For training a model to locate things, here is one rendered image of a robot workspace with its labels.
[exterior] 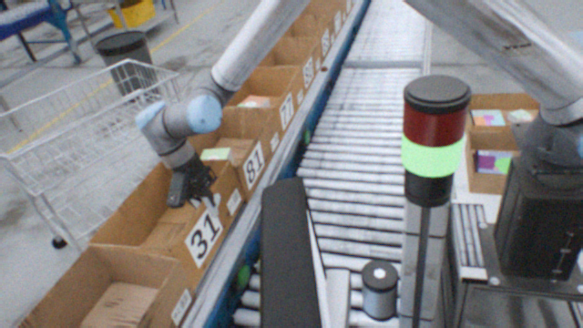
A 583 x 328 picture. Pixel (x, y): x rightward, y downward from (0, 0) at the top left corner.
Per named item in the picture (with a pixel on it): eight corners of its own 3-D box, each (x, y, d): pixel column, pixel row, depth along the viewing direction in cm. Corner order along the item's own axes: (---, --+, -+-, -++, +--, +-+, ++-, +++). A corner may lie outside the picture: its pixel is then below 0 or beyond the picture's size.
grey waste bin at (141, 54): (173, 85, 457) (154, 30, 419) (147, 107, 420) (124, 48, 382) (138, 84, 474) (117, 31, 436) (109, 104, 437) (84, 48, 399)
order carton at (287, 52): (304, 98, 200) (300, 66, 190) (250, 97, 209) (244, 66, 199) (322, 66, 229) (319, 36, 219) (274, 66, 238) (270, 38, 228)
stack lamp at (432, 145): (461, 179, 33) (471, 117, 29) (399, 174, 34) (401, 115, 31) (459, 144, 37) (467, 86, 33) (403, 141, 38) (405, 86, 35)
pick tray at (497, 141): (588, 202, 137) (598, 180, 131) (468, 193, 149) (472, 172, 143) (567, 154, 159) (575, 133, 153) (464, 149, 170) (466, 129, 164)
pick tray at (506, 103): (568, 145, 163) (576, 124, 157) (467, 145, 172) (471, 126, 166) (547, 110, 185) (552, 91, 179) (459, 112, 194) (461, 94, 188)
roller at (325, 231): (412, 253, 136) (412, 243, 133) (271, 234, 152) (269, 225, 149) (412, 242, 140) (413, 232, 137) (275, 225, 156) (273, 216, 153)
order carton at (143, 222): (194, 292, 110) (169, 251, 101) (114, 281, 121) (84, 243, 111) (246, 197, 139) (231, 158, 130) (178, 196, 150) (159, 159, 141)
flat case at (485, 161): (511, 156, 160) (512, 152, 159) (516, 186, 146) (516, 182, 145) (475, 152, 164) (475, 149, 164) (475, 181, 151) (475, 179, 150)
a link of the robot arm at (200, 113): (214, 83, 101) (177, 94, 106) (194, 105, 92) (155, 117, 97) (231, 114, 105) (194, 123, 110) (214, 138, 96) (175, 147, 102)
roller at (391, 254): (410, 268, 131) (411, 258, 128) (265, 247, 147) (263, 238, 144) (411, 256, 135) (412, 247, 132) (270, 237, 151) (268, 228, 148)
